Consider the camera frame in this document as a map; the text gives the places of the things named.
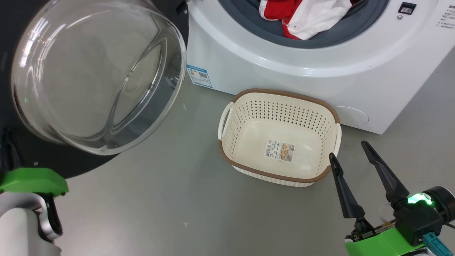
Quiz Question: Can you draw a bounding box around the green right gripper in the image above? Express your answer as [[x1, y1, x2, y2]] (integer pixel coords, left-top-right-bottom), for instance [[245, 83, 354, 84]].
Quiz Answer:
[[329, 140, 431, 256]]

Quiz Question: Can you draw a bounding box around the white barcode product label sticker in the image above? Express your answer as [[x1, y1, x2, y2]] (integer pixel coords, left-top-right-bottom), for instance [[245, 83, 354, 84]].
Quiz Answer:
[[264, 139, 296, 163]]

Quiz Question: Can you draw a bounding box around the white front-load washing machine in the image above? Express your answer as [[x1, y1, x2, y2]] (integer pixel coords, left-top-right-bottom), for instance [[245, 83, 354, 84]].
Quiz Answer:
[[185, 0, 455, 135]]

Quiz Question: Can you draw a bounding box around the blue energy label sticker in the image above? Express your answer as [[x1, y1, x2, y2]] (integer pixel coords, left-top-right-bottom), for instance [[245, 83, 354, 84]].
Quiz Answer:
[[187, 64, 213, 89]]

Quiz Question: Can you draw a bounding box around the teal cable connector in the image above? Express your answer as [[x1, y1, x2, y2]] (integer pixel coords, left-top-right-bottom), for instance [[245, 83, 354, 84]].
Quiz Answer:
[[423, 232, 446, 256]]

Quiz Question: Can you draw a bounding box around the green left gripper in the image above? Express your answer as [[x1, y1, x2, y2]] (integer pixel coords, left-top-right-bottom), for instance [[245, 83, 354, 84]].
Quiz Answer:
[[0, 129, 69, 196]]

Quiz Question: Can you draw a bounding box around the black washer door glass bowl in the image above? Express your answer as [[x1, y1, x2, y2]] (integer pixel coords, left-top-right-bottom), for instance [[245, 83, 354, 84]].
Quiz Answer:
[[0, 0, 189, 180]]

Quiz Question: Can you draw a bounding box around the red and white garment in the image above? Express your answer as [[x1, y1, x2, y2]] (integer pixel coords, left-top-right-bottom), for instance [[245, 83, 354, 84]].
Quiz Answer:
[[259, 0, 352, 40]]

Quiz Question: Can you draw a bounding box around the cream basket brown rim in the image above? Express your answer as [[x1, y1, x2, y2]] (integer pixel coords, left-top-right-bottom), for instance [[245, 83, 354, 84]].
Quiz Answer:
[[218, 88, 342, 188]]

